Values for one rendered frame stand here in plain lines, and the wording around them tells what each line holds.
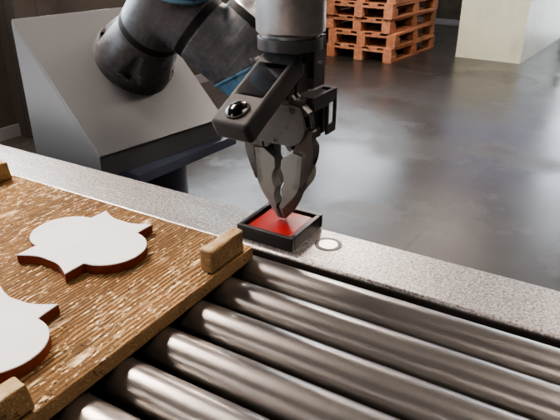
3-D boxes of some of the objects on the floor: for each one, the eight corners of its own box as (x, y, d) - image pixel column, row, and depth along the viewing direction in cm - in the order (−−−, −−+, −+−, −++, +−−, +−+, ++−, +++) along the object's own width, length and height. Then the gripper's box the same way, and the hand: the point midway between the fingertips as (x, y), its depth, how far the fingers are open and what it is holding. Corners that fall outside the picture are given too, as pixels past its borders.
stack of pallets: (372, 40, 742) (377, -35, 704) (435, 47, 699) (444, -33, 661) (322, 55, 650) (324, -30, 612) (392, 63, 607) (399, -27, 569)
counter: (561, 37, 763) (573, -23, 732) (517, 64, 604) (531, -11, 572) (507, 32, 799) (517, -26, 767) (453, 57, 639) (462, -14, 607)
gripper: (347, 32, 64) (339, 206, 74) (277, 27, 69) (277, 191, 78) (312, 44, 58) (307, 232, 67) (237, 37, 62) (242, 215, 71)
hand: (279, 210), depth 70 cm, fingers closed
